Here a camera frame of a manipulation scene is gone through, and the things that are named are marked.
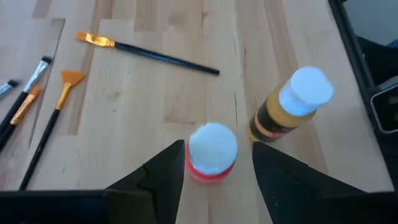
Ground black paintbrush silver ferrule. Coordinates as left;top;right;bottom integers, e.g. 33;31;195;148
0;79;20;101
0;55;53;134

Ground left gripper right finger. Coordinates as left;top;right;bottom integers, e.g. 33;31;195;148
251;141;398;224

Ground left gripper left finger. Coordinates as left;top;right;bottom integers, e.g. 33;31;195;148
0;139;187;224

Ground small yellow paint bottle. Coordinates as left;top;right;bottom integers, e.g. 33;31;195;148
248;65;335;144

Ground black camera box grey rim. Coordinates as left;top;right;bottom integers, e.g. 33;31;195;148
369;76;398;134

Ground fan paintbrush orange bristles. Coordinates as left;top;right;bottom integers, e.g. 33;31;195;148
18;70;86;191

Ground long paintbrush orange bristles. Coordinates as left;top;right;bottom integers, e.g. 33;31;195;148
75;30;221;76

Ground small red-orange paint bottle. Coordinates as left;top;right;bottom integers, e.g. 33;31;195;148
185;122;239;184

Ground black paintbrush orange bristles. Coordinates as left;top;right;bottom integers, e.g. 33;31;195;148
0;86;44;153

